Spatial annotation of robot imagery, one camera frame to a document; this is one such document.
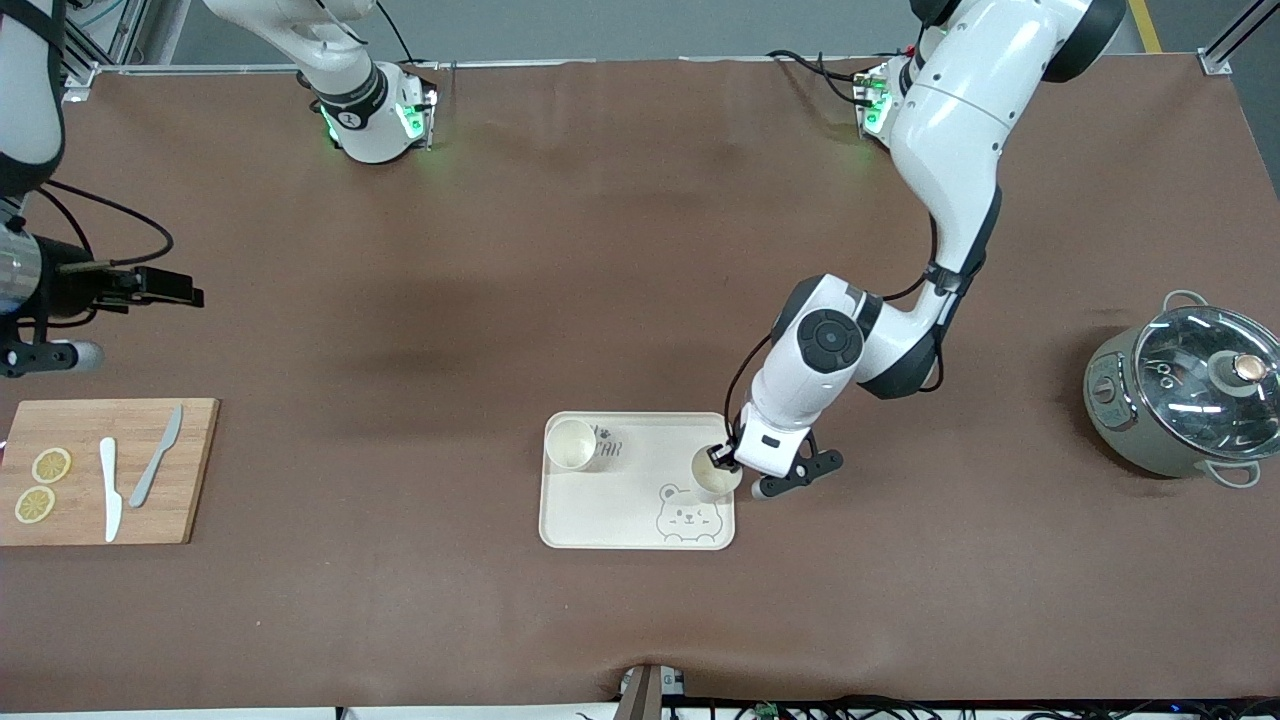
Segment white IKEA cup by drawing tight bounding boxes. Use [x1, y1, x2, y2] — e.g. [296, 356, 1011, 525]
[692, 445, 744, 503]
[545, 419, 599, 471]

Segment white bear print tray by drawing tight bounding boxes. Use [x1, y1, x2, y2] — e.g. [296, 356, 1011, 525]
[539, 411, 736, 551]

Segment grey plastic knife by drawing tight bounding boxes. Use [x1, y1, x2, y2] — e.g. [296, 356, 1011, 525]
[129, 405, 185, 509]

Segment white plastic knife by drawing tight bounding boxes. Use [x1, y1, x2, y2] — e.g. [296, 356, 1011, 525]
[98, 437, 123, 543]

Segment wooden cutting board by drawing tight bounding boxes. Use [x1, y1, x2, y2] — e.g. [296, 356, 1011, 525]
[0, 398, 220, 547]

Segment brown table mat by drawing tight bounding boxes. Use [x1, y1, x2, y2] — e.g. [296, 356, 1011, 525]
[0, 55, 1280, 713]

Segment aluminium frame profile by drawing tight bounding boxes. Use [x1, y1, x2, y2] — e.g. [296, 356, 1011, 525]
[60, 0, 191, 103]
[1198, 0, 1280, 77]

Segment black base cable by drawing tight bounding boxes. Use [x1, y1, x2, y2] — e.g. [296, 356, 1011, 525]
[765, 45, 876, 107]
[372, 0, 441, 91]

